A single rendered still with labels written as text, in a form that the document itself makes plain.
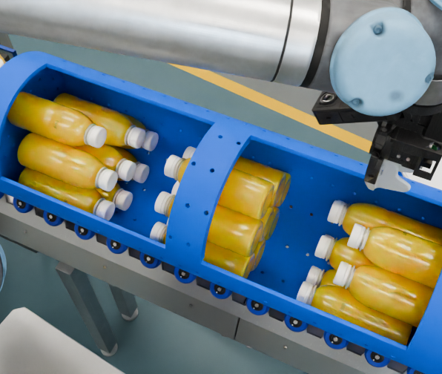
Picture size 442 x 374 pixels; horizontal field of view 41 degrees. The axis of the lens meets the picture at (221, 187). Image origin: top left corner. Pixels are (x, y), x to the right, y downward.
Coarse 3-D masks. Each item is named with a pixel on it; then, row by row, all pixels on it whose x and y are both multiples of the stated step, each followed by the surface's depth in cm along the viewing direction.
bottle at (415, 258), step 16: (368, 240) 92; (384, 240) 90; (400, 240) 90; (416, 240) 90; (368, 256) 92; (384, 256) 90; (400, 256) 89; (416, 256) 89; (432, 256) 88; (400, 272) 91; (416, 272) 89; (432, 272) 88; (432, 288) 91
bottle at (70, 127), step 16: (32, 96) 109; (16, 112) 108; (32, 112) 107; (48, 112) 106; (64, 112) 106; (80, 112) 107; (32, 128) 108; (48, 128) 106; (64, 128) 105; (80, 128) 105; (64, 144) 108; (80, 144) 107
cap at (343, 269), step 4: (340, 264) 95; (344, 264) 95; (348, 264) 95; (340, 268) 94; (344, 268) 94; (348, 268) 94; (340, 272) 94; (344, 272) 94; (348, 272) 94; (336, 276) 94; (340, 276) 94; (344, 276) 94; (336, 280) 94; (340, 280) 94; (344, 280) 94; (336, 284) 95; (340, 284) 94
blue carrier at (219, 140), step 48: (0, 96) 101; (48, 96) 120; (96, 96) 122; (144, 96) 102; (0, 144) 111; (192, 144) 118; (240, 144) 94; (288, 144) 96; (144, 192) 122; (192, 192) 91; (288, 192) 114; (336, 192) 110; (384, 192) 105; (432, 192) 90; (144, 240) 98; (192, 240) 93; (288, 240) 114; (240, 288) 95; (288, 288) 108; (432, 336) 83
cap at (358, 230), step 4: (356, 224) 94; (356, 228) 93; (360, 228) 93; (364, 228) 93; (352, 232) 92; (356, 232) 92; (360, 232) 92; (352, 236) 92; (356, 236) 92; (360, 236) 92; (352, 240) 93; (356, 240) 92; (360, 240) 92; (348, 244) 93; (352, 244) 93; (356, 244) 93; (356, 248) 93
